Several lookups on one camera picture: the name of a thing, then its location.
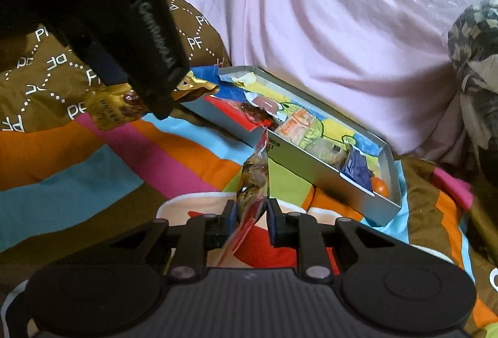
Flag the clear red nut packet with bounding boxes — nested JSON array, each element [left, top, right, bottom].
[[216, 129, 269, 267]]

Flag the blue snack packet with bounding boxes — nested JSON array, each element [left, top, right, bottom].
[[340, 145, 373, 192]]

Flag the orange round snack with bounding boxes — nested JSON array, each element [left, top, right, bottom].
[[371, 176, 389, 198]]

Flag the orange clear snack packet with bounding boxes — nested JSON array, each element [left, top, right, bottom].
[[276, 108, 315, 146]]

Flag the gold foil snack packet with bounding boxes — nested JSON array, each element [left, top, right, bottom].
[[84, 71, 219, 131]]

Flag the red snack packet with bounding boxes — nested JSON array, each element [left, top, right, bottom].
[[240, 102, 279, 131]]

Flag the white blue sausage packet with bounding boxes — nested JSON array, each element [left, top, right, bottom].
[[250, 95, 288, 121]]

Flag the yellow snack bar packet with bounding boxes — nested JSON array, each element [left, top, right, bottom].
[[305, 138, 348, 169]]

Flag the grey painted tray box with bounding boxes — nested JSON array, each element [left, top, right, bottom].
[[186, 66, 402, 226]]

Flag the colourful striped bedspread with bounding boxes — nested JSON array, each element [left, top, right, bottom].
[[0, 108, 498, 338]]

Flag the pink draped sheet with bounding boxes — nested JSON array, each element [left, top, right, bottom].
[[186, 0, 480, 160]]

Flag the plastic bag of clothes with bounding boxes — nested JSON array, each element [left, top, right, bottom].
[[447, 0, 497, 183]]

